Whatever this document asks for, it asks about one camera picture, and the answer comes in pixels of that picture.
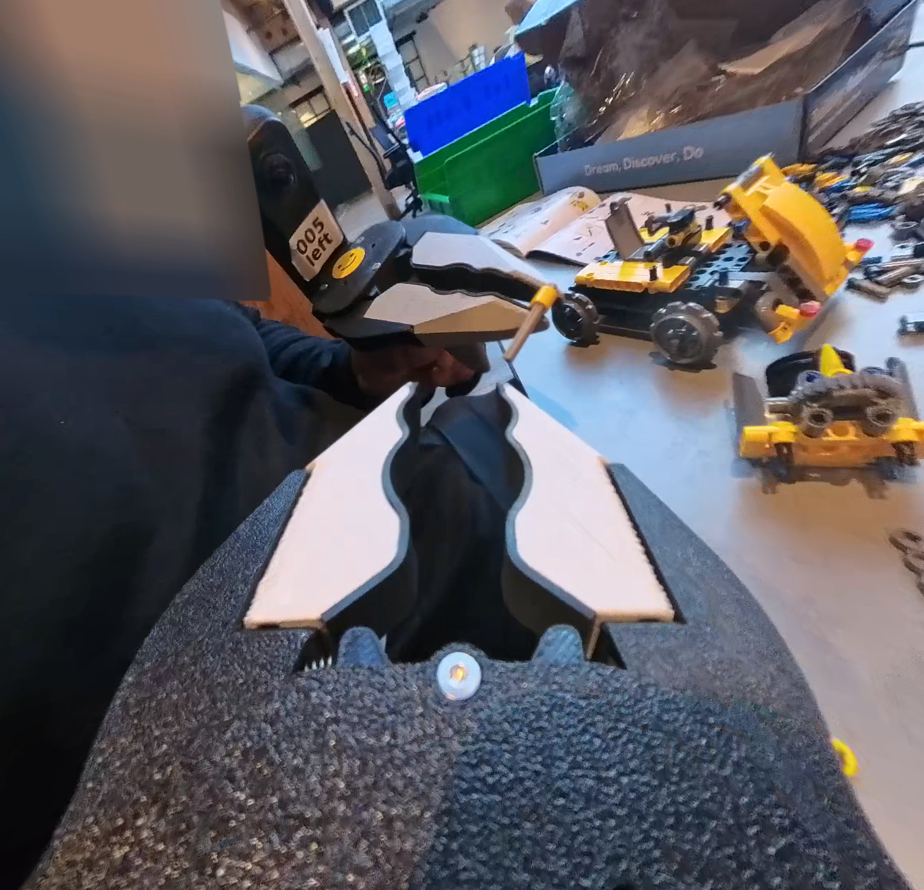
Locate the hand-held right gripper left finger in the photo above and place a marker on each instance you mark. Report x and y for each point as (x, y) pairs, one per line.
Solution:
(339, 543)

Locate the blue plastic crate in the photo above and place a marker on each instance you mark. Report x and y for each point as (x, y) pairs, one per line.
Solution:
(469, 103)

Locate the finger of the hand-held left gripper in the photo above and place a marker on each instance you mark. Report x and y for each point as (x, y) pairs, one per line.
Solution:
(462, 251)
(447, 312)

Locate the pile of small connector pieces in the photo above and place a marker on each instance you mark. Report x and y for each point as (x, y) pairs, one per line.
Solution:
(859, 182)

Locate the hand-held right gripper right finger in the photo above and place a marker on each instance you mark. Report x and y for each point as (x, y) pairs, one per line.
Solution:
(585, 536)

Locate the yellow brick vehicle model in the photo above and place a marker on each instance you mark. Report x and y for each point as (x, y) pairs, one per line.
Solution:
(779, 218)

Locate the green bin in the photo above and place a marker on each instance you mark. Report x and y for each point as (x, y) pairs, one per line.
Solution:
(491, 168)

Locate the pale support post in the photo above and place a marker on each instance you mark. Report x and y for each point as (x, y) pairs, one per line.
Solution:
(317, 52)

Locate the small grey curved connector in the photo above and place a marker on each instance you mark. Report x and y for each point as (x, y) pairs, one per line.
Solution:
(913, 324)

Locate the pile of grey track links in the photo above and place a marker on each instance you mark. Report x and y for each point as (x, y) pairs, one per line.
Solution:
(895, 125)

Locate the thin grey axle rod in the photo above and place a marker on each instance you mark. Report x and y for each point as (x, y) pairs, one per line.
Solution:
(525, 334)

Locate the person's left forearm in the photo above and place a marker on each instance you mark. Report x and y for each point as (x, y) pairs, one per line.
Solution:
(310, 356)

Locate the person's dark clothing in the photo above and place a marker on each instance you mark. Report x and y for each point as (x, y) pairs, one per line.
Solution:
(108, 507)

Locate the yellow holed beam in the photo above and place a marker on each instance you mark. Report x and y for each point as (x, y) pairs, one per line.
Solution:
(844, 758)

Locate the blue kit box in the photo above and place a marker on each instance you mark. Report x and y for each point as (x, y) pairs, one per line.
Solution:
(686, 153)

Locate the person's left hand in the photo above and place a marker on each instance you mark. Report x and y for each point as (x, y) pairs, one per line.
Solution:
(390, 366)

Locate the yellow brick wheel subassembly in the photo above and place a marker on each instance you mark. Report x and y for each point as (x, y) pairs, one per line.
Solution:
(830, 428)

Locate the white instruction booklet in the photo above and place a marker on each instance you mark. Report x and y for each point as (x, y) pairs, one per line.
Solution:
(548, 218)

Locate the small yellow connector piece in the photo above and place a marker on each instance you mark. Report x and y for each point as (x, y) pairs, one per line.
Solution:
(544, 298)

